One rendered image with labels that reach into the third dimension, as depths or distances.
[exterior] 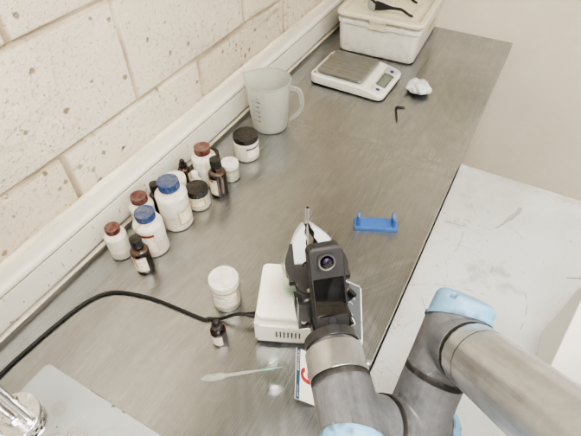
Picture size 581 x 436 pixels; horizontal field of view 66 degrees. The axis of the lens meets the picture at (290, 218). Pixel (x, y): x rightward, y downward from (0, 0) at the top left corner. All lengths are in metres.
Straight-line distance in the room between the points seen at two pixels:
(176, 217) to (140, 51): 0.37
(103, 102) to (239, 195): 0.38
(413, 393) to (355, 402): 0.08
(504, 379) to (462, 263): 0.61
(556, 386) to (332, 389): 0.23
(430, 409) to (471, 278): 0.49
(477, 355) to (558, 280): 0.63
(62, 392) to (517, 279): 0.91
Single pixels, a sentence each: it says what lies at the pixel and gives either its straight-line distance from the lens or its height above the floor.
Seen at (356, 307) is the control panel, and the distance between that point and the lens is 0.89.
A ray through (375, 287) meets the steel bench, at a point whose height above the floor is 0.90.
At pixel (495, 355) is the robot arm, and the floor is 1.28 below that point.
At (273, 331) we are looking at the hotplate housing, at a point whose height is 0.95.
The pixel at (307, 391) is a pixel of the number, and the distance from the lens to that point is 0.82.
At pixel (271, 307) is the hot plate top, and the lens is 0.82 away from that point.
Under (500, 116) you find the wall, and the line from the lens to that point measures 2.14.
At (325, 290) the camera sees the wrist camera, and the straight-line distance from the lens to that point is 0.58.
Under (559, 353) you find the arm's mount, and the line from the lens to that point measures 0.87.
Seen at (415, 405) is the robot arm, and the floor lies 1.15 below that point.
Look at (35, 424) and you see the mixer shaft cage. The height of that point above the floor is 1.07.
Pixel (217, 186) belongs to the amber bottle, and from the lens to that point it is 1.11.
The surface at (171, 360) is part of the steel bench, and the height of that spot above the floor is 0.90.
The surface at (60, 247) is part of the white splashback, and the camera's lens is 1.02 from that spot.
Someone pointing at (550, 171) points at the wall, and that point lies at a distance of 2.27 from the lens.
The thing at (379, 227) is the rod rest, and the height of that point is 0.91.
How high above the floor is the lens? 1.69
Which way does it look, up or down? 47 degrees down
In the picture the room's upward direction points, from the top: straight up
